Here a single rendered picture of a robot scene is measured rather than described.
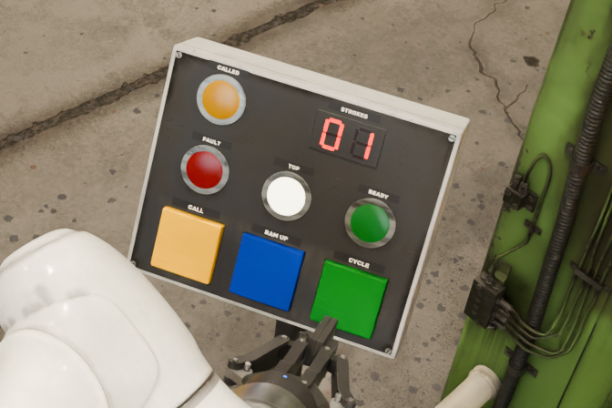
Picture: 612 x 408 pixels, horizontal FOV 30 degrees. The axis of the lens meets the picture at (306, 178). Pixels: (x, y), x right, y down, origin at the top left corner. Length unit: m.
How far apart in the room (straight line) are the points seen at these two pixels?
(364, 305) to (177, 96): 0.32
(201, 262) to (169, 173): 0.11
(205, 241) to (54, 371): 0.54
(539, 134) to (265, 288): 0.38
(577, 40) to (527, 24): 2.11
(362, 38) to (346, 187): 1.99
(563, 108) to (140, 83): 1.84
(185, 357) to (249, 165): 0.47
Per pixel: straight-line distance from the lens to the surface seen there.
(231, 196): 1.31
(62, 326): 0.83
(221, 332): 2.51
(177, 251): 1.35
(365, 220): 1.28
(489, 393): 1.73
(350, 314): 1.31
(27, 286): 0.85
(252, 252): 1.32
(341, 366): 1.12
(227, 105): 1.29
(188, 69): 1.30
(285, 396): 0.97
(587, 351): 1.59
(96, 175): 2.82
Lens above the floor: 2.04
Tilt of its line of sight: 46 degrees down
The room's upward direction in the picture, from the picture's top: 7 degrees clockwise
